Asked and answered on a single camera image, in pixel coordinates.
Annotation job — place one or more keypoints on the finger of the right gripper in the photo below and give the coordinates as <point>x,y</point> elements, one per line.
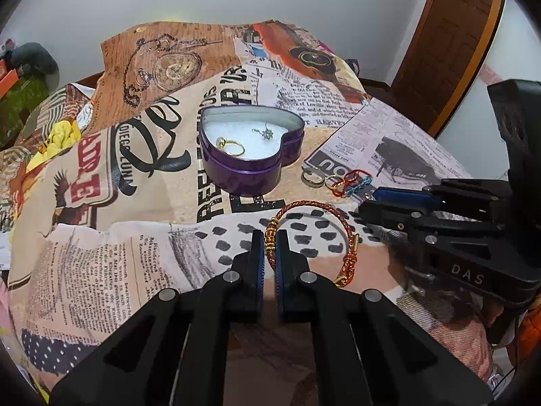
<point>401,215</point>
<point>406,198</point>

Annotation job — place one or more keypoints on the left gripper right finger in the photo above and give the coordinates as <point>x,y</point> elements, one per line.
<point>366,350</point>

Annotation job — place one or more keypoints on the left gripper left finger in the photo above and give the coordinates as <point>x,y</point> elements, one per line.
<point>173,350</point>

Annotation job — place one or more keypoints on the red string bracelet blue beads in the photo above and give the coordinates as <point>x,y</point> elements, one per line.
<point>350,183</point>

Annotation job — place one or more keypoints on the brown wooden door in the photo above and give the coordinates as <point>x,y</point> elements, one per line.
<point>450,42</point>

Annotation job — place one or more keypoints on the newspaper print bed cover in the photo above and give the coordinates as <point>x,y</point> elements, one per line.
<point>130,209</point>

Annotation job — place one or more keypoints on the purple heart-shaped tin box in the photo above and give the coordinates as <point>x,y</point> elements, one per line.
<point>244,148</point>

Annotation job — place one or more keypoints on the yellow cloth item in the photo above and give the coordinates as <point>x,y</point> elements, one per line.
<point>63,135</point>

